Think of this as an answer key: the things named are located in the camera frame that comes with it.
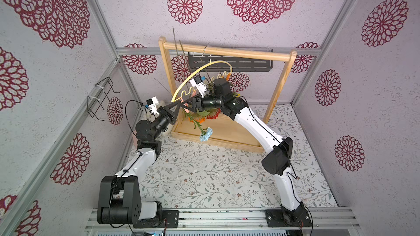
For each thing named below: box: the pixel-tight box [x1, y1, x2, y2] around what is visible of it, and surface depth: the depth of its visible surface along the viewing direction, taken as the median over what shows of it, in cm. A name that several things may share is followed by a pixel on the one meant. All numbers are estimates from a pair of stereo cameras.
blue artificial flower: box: [182, 107, 213, 142], surface depth 73 cm
